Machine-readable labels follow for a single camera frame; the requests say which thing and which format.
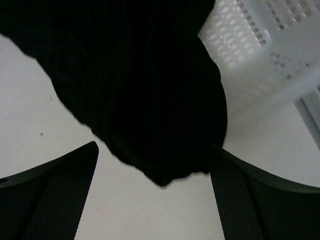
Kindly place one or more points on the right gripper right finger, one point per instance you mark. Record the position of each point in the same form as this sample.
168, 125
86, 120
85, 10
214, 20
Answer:
254, 204

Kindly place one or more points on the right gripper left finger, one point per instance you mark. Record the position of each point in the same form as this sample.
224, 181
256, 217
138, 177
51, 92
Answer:
46, 202

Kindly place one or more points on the black shorts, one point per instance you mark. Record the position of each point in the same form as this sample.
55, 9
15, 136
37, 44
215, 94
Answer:
135, 72

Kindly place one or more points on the white plastic basket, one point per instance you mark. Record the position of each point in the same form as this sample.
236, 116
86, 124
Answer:
267, 51

